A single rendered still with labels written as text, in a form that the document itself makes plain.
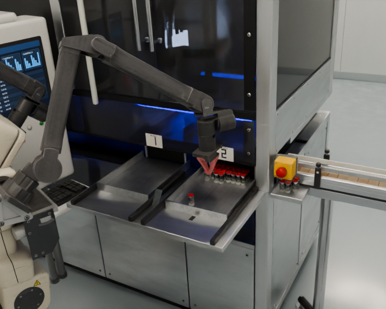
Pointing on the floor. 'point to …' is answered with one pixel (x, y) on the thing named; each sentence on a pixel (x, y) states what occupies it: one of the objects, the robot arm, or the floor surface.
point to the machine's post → (265, 144)
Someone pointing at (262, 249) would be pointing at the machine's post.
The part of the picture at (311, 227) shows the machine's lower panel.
